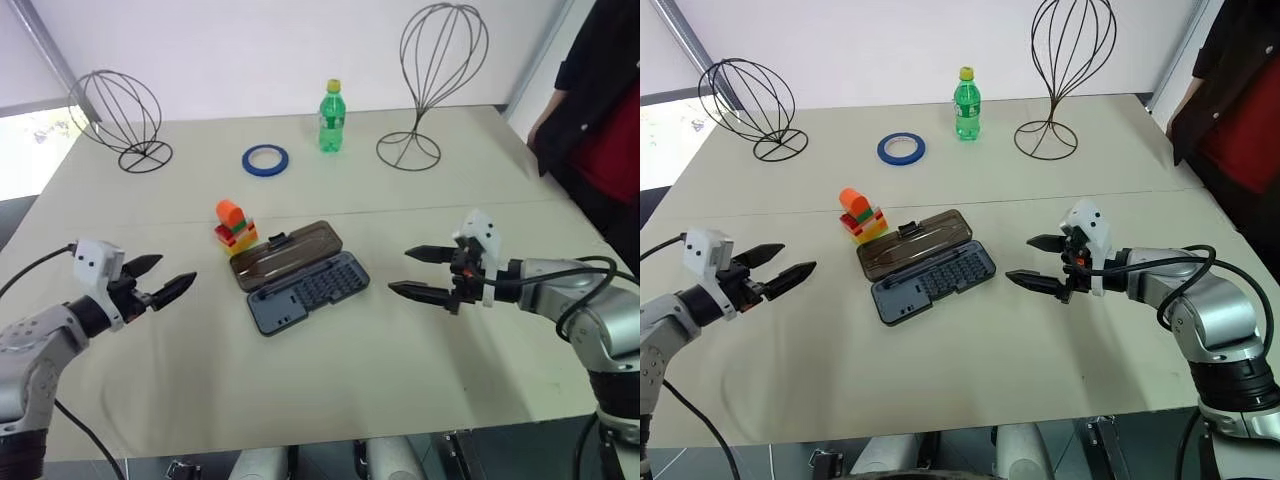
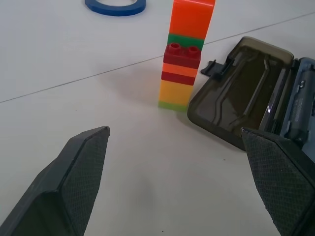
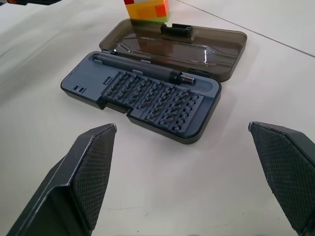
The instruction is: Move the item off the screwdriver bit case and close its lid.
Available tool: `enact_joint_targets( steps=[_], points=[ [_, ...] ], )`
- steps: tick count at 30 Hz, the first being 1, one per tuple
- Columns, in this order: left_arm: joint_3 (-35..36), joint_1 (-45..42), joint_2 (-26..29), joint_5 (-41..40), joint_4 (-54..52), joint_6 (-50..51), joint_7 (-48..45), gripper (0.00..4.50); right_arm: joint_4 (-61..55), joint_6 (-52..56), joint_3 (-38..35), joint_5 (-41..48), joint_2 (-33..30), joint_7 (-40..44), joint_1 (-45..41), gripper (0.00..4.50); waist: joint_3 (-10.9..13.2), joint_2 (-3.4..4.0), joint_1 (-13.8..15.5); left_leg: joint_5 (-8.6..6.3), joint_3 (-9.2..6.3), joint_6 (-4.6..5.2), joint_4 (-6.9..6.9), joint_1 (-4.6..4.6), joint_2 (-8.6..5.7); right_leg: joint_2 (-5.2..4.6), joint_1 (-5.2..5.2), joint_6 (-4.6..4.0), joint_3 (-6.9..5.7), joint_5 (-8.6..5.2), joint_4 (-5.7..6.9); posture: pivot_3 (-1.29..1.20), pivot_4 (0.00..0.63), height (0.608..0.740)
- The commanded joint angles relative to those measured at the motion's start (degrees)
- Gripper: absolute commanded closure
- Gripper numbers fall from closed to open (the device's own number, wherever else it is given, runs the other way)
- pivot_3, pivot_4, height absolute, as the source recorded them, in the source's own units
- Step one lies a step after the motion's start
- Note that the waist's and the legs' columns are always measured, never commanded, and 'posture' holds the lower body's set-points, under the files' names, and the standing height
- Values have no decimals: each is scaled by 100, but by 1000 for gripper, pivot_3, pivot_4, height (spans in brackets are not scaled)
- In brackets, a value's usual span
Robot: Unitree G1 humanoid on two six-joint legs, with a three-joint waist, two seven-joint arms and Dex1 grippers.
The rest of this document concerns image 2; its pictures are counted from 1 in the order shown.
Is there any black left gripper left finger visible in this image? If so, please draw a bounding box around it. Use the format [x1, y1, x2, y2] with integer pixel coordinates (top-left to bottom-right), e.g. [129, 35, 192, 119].
[0, 126, 111, 236]

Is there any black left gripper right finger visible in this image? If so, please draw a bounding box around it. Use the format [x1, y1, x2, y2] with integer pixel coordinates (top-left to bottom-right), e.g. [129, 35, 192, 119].
[240, 127, 315, 236]

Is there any dark plastic case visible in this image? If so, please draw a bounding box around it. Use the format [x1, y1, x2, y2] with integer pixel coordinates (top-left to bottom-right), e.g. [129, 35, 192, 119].
[187, 36, 315, 160]

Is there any thin light green block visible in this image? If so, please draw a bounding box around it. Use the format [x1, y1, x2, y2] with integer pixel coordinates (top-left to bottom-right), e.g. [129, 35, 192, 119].
[157, 100, 189, 113]

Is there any yellow building block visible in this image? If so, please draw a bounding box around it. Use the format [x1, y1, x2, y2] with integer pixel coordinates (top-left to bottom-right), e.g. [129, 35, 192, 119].
[158, 80, 194, 104]

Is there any thin dark red block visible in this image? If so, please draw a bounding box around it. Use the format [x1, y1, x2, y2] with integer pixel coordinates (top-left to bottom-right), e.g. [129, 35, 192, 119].
[160, 71, 197, 86]

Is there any thin orange building block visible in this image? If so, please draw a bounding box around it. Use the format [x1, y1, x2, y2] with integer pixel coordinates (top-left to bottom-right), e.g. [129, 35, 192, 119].
[161, 62, 198, 77]

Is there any dark red studded block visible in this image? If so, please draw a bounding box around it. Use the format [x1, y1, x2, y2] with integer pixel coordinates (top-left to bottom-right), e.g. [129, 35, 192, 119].
[163, 43, 201, 70]

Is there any green building block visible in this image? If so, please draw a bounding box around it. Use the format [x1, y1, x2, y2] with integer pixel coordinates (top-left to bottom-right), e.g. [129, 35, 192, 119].
[167, 33, 206, 52]

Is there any large orange building block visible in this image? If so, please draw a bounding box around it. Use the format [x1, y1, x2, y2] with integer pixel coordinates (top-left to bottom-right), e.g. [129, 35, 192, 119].
[169, 0, 217, 40]

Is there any blue tape ring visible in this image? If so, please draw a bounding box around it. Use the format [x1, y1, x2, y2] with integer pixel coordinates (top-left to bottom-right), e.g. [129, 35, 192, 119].
[84, 0, 147, 17]

